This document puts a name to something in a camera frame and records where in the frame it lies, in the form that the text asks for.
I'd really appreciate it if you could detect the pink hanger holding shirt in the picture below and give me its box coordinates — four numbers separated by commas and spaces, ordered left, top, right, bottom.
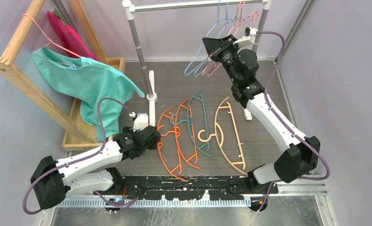
22, 13, 81, 58

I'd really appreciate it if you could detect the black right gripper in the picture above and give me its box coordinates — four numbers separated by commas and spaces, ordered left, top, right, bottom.
202, 35, 240, 85

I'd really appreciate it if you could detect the white slotted cable duct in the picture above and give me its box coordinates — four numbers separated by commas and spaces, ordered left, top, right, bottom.
57, 197, 251, 208

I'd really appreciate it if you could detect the blue wire hanger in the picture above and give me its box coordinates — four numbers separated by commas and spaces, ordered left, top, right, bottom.
200, 0, 233, 70
184, 0, 229, 77

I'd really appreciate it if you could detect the wooden clothes rack frame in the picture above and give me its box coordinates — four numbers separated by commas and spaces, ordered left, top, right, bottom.
0, 0, 97, 146

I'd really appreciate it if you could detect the red garment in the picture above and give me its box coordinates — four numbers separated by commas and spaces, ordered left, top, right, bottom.
47, 11, 99, 61

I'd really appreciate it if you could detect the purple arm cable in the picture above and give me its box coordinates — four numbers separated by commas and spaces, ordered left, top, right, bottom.
256, 30, 331, 181
23, 97, 135, 215

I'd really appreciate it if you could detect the teal plastic hanger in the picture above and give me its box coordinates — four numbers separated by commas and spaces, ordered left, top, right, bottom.
172, 89, 212, 157

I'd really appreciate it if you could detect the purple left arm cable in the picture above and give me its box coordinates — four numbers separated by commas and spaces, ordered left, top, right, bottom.
23, 97, 135, 215

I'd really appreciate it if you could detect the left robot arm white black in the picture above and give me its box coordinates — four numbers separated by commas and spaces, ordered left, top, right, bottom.
26, 126, 161, 210

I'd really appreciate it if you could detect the beige plastic hanger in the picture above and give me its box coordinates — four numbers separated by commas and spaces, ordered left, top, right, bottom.
197, 97, 247, 176

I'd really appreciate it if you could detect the white metal clothes rack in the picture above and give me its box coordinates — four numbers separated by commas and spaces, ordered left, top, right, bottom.
121, 0, 272, 126

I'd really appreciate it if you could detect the wooden tray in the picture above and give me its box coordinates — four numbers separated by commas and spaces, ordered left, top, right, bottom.
61, 57, 126, 152

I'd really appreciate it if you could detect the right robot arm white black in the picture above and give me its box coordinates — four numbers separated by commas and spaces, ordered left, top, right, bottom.
202, 35, 320, 194

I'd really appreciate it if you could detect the pink wire hanger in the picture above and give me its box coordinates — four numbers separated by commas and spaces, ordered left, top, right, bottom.
201, 0, 259, 77
204, 0, 260, 77

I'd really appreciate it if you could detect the teal t-shirt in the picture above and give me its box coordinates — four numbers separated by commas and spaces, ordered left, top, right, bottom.
32, 48, 145, 143

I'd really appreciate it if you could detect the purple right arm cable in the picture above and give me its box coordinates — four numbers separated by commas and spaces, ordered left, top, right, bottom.
256, 30, 331, 181

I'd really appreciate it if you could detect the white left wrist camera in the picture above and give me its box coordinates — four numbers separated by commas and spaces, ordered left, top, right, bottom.
129, 112, 149, 132

